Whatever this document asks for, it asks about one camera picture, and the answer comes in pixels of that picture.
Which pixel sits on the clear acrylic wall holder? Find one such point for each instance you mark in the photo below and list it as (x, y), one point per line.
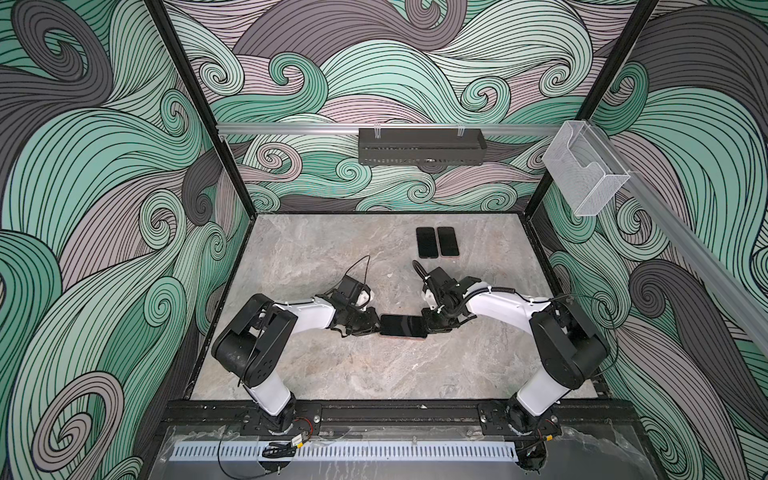
(585, 166)

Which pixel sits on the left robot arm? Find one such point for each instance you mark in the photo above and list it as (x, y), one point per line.
(251, 345)

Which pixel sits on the aluminium wall rail back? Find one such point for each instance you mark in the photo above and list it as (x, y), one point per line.
(306, 128)

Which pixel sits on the aluminium wall rail right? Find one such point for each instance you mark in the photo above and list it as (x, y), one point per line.
(660, 191)

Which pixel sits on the white slotted cable duct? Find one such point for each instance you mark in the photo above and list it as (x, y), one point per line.
(456, 451)

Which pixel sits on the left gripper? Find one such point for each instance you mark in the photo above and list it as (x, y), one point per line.
(370, 326)

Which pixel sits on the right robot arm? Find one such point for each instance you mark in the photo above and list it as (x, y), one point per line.
(569, 345)

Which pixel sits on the black wall tray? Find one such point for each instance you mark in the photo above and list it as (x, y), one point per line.
(405, 146)

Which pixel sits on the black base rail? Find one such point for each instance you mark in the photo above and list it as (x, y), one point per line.
(413, 412)

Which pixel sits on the aluminium wall rail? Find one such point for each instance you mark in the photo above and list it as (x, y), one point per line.
(306, 128)
(660, 191)

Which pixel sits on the purple-edged black smartphone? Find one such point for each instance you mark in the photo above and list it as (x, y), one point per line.
(448, 242)

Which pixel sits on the pink phone case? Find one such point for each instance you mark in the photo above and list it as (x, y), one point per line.
(402, 338)

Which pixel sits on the black phone case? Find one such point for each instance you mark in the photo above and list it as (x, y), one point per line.
(427, 244)

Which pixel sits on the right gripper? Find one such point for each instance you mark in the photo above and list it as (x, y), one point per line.
(432, 328)

